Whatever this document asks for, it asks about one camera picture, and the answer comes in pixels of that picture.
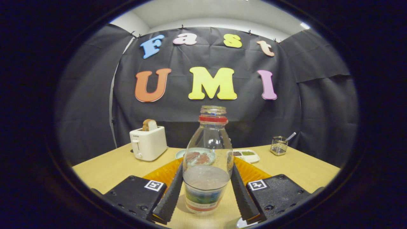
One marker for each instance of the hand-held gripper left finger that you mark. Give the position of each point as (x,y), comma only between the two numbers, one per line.
(170,200)

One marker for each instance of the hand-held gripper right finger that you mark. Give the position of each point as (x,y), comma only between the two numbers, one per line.
(242,200)

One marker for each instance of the pale blue cup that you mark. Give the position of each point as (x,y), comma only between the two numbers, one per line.
(246,224)

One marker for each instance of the white divided snack tray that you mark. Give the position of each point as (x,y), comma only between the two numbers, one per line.
(249,156)

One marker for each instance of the pale green plate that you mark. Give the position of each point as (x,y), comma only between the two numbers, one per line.
(180,154)

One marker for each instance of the white toaster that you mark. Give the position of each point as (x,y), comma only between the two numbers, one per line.
(149,144)

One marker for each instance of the wooden table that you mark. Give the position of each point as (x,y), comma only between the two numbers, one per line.
(105,168)

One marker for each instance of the bread slice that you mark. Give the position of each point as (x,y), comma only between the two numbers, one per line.
(149,125)

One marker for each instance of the metal spoon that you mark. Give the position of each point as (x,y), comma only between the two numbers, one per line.
(291,136)

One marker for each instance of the small ceiling light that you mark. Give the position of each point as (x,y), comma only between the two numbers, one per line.
(305,25)

